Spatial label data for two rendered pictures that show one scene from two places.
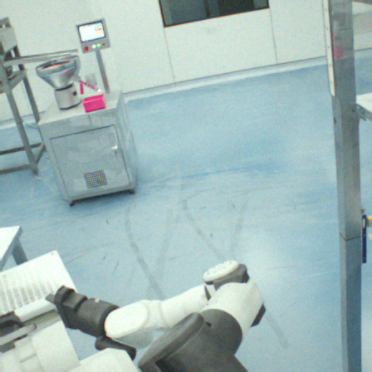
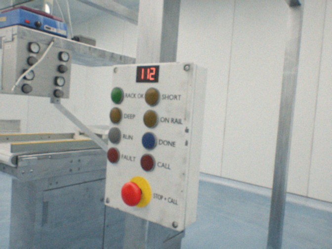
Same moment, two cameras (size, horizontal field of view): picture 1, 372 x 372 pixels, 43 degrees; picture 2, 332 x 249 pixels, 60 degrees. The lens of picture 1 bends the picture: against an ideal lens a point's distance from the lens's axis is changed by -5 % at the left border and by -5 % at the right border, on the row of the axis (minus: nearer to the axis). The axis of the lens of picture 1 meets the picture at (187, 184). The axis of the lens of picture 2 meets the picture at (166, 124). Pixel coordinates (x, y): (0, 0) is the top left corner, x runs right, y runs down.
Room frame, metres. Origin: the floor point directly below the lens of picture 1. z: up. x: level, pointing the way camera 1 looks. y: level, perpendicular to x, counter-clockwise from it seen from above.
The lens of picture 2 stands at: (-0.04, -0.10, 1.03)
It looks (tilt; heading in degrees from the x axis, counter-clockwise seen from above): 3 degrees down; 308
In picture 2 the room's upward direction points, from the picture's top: 4 degrees clockwise
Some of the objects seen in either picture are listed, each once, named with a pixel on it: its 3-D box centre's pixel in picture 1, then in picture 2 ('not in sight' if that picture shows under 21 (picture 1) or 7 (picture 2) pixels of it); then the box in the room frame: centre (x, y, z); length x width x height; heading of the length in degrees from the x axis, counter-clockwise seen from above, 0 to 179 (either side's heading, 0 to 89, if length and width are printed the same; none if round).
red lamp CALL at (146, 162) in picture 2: not in sight; (146, 162); (0.27, -0.46, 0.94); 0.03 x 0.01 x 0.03; 2
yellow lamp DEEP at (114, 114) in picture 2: not in sight; (115, 115); (0.35, -0.45, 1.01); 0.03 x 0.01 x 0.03; 2
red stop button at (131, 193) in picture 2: not in sight; (136, 192); (0.29, -0.45, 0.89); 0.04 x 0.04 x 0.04; 2
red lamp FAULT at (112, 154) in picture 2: not in sight; (112, 155); (0.35, -0.45, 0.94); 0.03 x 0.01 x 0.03; 2
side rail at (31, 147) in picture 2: not in sight; (136, 140); (1.03, -1.23, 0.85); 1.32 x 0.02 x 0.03; 92
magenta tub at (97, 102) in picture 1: (95, 103); not in sight; (3.59, 0.56, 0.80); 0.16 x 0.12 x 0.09; 88
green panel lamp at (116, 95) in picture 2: not in sight; (116, 95); (0.35, -0.45, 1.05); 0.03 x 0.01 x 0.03; 2
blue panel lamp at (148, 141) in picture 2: not in sight; (148, 141); (0.27, -0.46, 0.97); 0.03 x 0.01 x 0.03; 2
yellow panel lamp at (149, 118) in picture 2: not in sight; (149, 118); (0.27, -0.46, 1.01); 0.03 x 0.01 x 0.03; 2
